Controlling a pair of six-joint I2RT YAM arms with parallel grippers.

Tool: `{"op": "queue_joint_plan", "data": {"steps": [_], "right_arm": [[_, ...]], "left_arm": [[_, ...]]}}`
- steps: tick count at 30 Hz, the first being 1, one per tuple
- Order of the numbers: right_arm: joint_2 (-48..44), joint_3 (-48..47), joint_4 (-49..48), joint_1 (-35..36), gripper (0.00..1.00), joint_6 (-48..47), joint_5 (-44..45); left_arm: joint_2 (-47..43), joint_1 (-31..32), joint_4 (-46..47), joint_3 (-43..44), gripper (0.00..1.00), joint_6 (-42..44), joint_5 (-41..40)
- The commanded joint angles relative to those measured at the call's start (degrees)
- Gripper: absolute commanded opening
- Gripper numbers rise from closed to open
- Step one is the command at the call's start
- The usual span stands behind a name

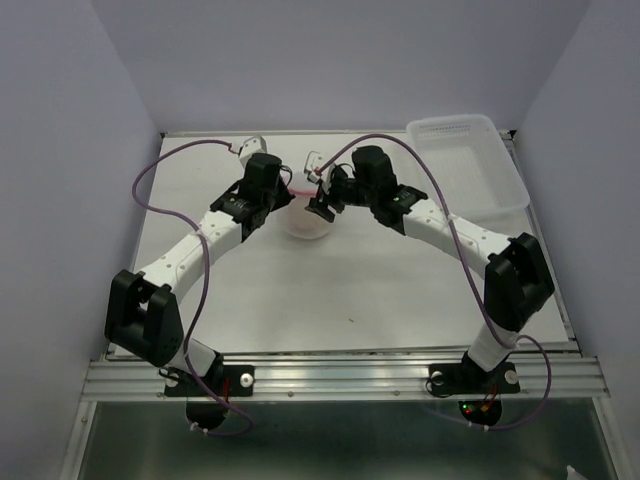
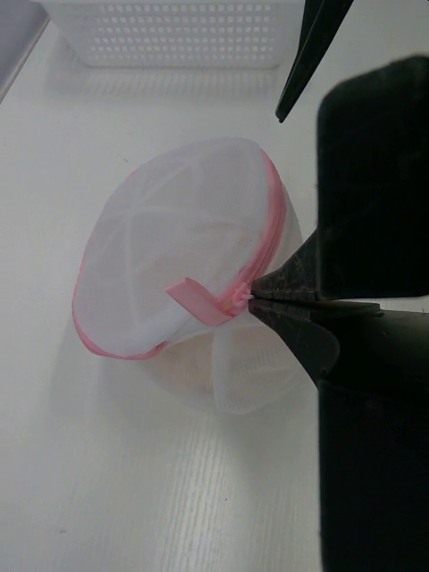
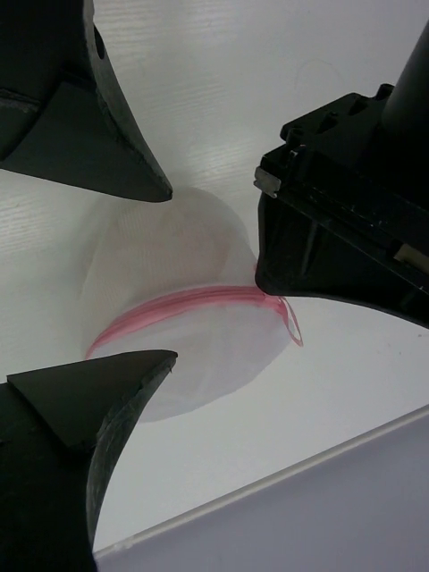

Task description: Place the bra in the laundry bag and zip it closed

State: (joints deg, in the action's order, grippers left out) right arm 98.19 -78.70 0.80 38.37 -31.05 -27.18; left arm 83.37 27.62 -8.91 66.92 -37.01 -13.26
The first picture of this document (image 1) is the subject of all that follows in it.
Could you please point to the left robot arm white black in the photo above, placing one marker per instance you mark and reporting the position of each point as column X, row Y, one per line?
column 143, row 313

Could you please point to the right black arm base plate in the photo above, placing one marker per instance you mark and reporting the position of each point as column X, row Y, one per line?
column 466, row 378

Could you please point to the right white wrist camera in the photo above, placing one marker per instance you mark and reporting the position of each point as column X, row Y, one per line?
column 314, row 169

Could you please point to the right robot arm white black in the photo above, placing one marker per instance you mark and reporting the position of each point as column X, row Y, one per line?
column 517, row 279

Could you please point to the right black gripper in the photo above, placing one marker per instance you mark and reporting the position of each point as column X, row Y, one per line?
column 325, row 196

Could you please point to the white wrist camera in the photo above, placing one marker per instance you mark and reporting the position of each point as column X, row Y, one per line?
column 314, row 169
column 250, row 146

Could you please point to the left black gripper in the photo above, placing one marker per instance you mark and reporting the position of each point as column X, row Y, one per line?
column 284, row 197

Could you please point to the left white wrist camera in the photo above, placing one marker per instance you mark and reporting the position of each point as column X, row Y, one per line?
column 250, row 146

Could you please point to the aluminium frame rail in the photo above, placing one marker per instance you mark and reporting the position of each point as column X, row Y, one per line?
column 376, row 375

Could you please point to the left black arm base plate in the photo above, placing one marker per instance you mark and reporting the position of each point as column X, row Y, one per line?
column 225, row 380

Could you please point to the white plastic basket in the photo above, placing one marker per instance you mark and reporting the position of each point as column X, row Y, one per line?
column 471, row 164

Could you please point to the white mesh laundry bag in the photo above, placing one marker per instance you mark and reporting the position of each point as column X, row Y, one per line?
column 294, row 219

